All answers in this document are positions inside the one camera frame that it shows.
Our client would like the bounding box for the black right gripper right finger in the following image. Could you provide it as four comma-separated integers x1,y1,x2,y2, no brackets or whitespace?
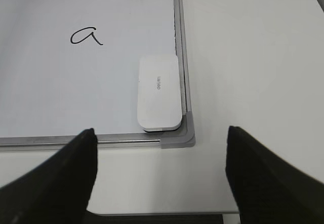
225,126,323,223

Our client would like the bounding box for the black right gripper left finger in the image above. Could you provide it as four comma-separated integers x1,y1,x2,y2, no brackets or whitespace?
1,128,98,223

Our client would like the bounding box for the white whiteboard eraser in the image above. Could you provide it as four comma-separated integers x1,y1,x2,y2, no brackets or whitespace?
137,54,182,132

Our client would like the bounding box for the grey framed whiteboard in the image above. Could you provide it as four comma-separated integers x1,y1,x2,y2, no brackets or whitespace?
1,0,195,151

